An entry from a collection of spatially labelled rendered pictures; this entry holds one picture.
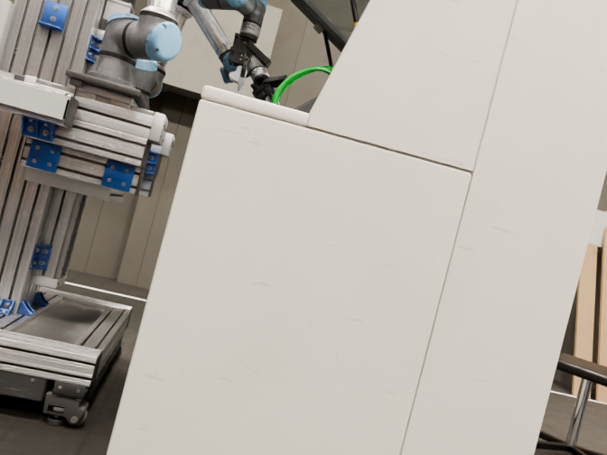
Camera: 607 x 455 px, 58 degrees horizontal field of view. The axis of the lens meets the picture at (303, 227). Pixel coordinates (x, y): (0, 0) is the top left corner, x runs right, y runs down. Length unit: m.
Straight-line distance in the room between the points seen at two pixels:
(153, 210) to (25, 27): 2.57
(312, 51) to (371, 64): 3.69
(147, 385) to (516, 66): 1.00
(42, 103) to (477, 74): 1.19
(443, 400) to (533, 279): 0.31
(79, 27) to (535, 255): 1.62
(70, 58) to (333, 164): 1.22
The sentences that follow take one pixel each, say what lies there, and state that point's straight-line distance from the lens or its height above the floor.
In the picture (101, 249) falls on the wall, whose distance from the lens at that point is 4.68.
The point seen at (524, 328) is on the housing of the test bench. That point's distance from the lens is 1.26.
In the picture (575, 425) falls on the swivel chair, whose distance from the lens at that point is 3.00.
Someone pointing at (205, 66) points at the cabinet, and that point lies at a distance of 4.35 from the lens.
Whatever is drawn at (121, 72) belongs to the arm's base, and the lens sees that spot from 1.89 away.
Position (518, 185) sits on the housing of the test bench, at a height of 0.95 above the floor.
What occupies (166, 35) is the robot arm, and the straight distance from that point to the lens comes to 1.82.
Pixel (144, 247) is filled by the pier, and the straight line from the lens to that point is 4.53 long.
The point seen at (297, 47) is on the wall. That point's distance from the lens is 4.85.
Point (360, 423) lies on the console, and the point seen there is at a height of 0.39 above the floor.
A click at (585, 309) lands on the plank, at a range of 5.44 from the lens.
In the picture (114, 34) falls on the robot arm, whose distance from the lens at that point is 1.92.
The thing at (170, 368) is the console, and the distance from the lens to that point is 1.17.
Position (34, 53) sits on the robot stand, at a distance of 2.14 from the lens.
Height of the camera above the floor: 0.74
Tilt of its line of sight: level
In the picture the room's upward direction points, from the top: 15 degrees clockwise
